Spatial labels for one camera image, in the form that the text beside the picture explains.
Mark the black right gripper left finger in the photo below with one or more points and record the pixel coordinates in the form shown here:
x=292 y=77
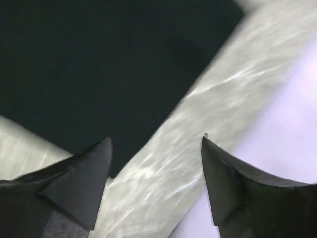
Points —
x=61 y=200

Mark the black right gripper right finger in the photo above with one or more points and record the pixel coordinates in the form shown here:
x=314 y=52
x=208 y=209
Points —
x=247 y=202

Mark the black t shirt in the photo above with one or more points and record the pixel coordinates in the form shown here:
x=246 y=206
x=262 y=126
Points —
x=76 y=71

